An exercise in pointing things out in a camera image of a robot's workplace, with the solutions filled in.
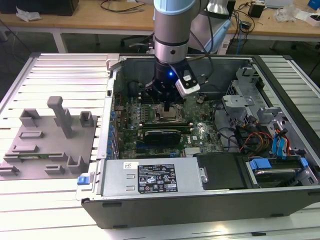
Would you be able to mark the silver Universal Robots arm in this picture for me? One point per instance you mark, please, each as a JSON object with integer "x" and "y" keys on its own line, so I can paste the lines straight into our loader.
{"x": 170, "y": 30}

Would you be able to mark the coin cell battery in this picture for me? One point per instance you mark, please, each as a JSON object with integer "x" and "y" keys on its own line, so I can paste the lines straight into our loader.
{"x": 200, "y": 100}

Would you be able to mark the black graphics card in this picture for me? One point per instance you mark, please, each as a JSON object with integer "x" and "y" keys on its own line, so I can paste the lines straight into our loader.
{"x": 162, "y": 136}

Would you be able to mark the small electronic device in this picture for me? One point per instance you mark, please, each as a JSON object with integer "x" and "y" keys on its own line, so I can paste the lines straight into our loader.
{"x": 245, "y": 25}

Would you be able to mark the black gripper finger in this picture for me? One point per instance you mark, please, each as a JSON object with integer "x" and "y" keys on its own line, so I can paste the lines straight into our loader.
{"x": 169, "y": 106}
{"x": 151, "y": 88}

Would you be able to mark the silver chipset heatsink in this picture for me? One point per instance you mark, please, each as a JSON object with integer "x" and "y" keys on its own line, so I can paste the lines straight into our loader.
{"x": 193, "y": 152}

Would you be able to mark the black plastic shroud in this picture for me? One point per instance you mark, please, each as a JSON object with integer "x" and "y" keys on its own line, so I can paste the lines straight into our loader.
{"x": 220, "y": 170}

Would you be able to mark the black monitor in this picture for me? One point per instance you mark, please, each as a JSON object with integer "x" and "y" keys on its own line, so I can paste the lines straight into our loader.
{"x": 50, "y": 6}

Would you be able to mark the CPU socket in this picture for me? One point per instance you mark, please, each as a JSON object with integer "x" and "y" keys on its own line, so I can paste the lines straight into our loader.
{"x": 157, "y": 107}

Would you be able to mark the small black box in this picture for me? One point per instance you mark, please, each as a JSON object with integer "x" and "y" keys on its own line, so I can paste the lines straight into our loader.
{"x": 256, "y": 11}

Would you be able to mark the open black PC case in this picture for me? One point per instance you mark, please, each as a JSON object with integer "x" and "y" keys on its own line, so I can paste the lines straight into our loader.
{"x": 175, "y": 212}

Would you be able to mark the small blue box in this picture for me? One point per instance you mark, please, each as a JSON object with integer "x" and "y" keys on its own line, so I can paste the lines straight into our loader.
{"x": 312, "y": 4}

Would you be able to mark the wooden desk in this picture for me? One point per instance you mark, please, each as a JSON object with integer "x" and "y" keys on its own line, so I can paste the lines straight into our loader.
{"x": 275, "y": 27}
{"x": 87, "y": 20}

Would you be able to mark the white cardboard box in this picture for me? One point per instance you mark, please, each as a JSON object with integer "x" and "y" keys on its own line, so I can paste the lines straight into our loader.
{"x": 315, "y": 20}

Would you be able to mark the grey metal drive cage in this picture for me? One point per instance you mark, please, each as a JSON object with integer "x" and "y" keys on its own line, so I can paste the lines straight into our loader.
{"x": 237, "y": 101}

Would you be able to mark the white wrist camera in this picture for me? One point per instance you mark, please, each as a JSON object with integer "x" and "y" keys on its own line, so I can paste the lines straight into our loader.
{"x": 190, "y": 90}

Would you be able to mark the grey power supply unit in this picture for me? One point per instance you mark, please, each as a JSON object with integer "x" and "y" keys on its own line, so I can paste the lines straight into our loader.
{"x": 120, "y": 180}

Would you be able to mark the green motherboard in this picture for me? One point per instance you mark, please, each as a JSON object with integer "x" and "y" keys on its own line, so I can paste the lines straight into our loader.
{"x": 207, "y": 117}

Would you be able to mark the white clip RAM slot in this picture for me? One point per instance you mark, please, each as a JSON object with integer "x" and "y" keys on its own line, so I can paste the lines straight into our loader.
{"x": 175, "y": 124}
{"x": 175, "y": 128}
{"x": 142, "y": 94}
{"x": 143, "y": 99}

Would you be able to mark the blue disk carrier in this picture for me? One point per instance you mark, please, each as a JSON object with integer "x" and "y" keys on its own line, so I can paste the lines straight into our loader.
{"x": 260, "y": 164}

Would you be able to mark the grey parts rack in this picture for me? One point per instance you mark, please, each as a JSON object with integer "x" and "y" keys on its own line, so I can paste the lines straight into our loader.
{"x": 50, "y": 147}

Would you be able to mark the white plastic bag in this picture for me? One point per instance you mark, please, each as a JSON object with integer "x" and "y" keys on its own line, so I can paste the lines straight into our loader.
{"x": 27, "y": 14}

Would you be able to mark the blue case latch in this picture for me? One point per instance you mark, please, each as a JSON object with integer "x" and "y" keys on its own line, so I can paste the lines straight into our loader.
{"x": 83, "y": 180}

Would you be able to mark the clear plastic bags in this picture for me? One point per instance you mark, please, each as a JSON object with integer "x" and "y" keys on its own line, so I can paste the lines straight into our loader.
{"x": 287, "y": 12}

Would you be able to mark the black hard disk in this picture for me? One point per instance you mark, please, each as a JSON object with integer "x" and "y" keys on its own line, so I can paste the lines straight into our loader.
{"x": 275, "y": 178}

